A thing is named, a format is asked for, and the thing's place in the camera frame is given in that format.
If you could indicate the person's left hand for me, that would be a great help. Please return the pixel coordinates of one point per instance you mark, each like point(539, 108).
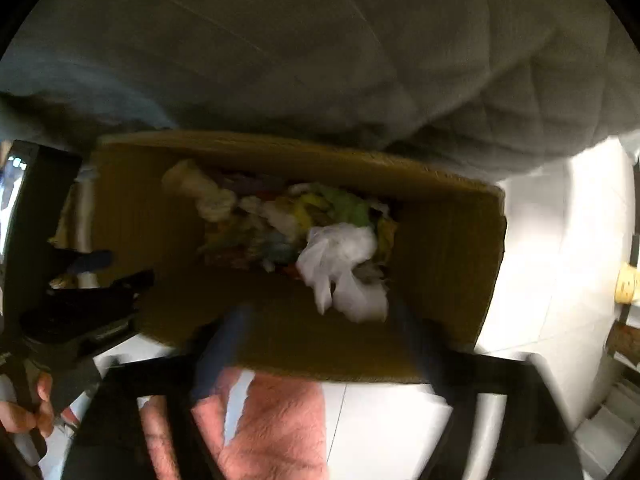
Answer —
point(22, 417)

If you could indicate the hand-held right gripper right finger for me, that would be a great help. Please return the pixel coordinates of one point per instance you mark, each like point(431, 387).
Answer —
point(417, 345)

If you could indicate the pile of toys in box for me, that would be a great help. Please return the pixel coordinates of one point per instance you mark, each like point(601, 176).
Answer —
point(310, 205)

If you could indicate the person's grey quilted jacket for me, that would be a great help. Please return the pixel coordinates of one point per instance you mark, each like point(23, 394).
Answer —
point(300, 60)

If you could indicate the white tissue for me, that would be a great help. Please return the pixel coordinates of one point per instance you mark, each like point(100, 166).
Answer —
point(340, 255)

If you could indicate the brown cardboard box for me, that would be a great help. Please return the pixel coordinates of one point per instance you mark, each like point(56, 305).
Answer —
point(450, 260)

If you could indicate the pink fuzzy slipper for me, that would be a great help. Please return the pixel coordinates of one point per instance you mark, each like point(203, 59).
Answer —
point(280, 430)

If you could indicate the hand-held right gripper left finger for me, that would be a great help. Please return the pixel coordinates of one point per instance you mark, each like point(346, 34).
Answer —
point(220, 350)

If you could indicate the beige paper cup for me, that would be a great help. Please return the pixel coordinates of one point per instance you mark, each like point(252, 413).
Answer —
point(627, 285)

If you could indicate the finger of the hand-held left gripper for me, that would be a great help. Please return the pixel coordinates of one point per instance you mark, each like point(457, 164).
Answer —
point(110, 295)
point(95, 260)

